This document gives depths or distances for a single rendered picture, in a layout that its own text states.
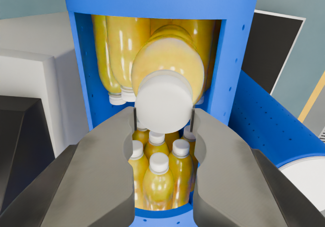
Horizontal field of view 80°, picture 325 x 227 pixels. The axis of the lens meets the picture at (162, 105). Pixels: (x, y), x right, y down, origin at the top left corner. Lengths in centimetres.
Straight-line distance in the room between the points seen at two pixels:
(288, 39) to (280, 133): 88
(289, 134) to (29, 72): 73
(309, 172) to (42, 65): 73
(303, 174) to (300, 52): 120
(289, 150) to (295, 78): 120
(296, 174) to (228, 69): 51
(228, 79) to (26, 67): 31
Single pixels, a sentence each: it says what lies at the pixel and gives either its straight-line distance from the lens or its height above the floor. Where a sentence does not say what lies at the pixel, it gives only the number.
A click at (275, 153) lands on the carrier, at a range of 73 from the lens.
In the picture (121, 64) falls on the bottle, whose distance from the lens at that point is 33.
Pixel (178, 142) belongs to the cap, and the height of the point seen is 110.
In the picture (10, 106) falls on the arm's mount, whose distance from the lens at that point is 39.
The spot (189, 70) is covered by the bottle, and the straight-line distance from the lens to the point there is 15.
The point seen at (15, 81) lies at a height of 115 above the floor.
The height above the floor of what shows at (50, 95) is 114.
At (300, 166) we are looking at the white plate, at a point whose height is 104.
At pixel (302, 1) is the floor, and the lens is 172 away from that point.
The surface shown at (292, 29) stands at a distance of 154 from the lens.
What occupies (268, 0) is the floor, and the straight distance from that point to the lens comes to 161.
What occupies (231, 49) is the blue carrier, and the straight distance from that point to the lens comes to 27.
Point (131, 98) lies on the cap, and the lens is 36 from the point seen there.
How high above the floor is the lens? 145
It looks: 62 degrees down
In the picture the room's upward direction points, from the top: 180 degrees counter-clockwise
